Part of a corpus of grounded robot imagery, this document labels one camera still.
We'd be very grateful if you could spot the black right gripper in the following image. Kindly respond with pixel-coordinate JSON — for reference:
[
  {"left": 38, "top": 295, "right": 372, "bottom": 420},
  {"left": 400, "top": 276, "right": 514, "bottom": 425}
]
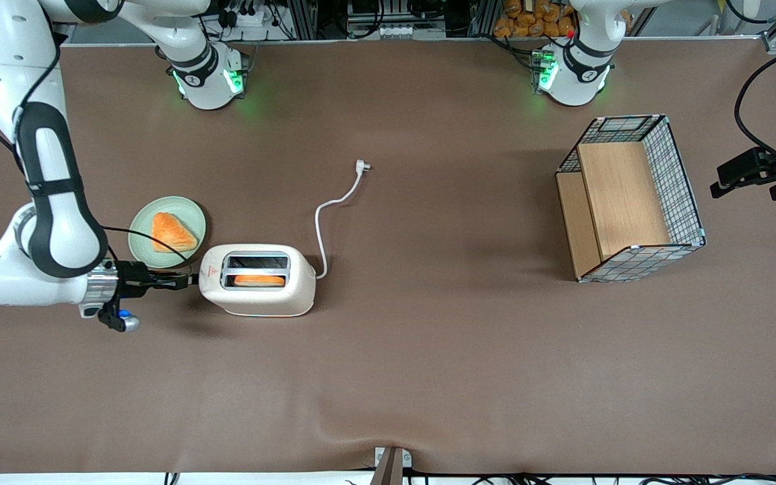
[{"left": 115, "top": 261, "right": 199, "bottom": 298}]

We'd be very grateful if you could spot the white two-slot toaster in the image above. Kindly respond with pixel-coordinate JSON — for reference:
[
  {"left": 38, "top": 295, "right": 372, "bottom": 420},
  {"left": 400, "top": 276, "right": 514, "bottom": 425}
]
[{"left": 189, "top": 243, "right": 317, "bottom": 318}]

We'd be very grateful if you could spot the triangular orange bread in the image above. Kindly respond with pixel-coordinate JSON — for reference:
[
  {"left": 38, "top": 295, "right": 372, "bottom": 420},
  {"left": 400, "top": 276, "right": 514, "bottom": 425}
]
[{"left": 151, "top": 212, "right": 199, "bottom": 254}]

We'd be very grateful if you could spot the pale green round plate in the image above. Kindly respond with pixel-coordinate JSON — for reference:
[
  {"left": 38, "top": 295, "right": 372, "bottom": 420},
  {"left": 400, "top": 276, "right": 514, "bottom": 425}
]
[{"left": 128, "top": 196, "right": 207, "bottom": 270}]

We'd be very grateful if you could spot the orange toast slice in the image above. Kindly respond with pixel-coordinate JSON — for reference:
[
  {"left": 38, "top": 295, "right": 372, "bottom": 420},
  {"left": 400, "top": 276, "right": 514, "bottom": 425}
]
[{"left": 233, "top": 273, "right": 287, "bottom": 288}]

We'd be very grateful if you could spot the wooden step shelf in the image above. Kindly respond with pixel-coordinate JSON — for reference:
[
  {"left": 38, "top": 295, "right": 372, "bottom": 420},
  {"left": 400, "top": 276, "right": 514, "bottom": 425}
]
[{"left": 556, "top": 141, "right": 672, "bottom": 280}]

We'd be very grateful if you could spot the brown table cloth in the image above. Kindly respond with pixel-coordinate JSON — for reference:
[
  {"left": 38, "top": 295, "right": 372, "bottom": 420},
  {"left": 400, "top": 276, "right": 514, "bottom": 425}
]
[{"left": 0, "top": 39, "right": 776, "bottom": 476}]

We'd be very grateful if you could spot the white power strip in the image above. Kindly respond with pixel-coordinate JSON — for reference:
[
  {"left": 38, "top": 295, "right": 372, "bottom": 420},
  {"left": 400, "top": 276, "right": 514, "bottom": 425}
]
[{"left": 221, "top": 0, "right": 282, "bottom": 29}]

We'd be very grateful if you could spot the bag of brown buns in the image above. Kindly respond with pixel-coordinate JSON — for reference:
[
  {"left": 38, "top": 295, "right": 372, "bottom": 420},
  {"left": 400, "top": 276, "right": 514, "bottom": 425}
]
[{"left": 494, "top": 0, "right": 579, "bottom": 38}]

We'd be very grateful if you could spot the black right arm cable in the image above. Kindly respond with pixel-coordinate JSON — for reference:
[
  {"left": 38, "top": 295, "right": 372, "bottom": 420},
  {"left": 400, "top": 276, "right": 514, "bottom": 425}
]
[{"left": 11, "top": 34, "right": 195, "bottom": 271}]

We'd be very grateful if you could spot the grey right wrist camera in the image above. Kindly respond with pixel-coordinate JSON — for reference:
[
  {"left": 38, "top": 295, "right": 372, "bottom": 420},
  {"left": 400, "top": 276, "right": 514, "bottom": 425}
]
[{"left": 97, "top": 300, "right": 141, "bottom": 334}]

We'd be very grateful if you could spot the black wire mesh basket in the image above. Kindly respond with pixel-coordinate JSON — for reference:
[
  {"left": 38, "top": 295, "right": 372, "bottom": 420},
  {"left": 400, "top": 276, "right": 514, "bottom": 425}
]
[{"left": 555, "top": 115, "right": 707, "bottom": 284}]

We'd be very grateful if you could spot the white power cord with plug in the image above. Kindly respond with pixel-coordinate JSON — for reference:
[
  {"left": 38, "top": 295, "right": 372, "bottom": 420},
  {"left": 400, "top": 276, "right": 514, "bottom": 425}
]
[{"left": 314, "top": 159, "right": 372, "bottom": 280}]

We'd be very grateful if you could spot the grey metal table bracket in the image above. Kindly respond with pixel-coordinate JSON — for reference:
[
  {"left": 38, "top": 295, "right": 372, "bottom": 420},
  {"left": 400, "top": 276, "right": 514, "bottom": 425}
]
[{"left": 373, "top": 447, "right": 413, "bottom": 485}]

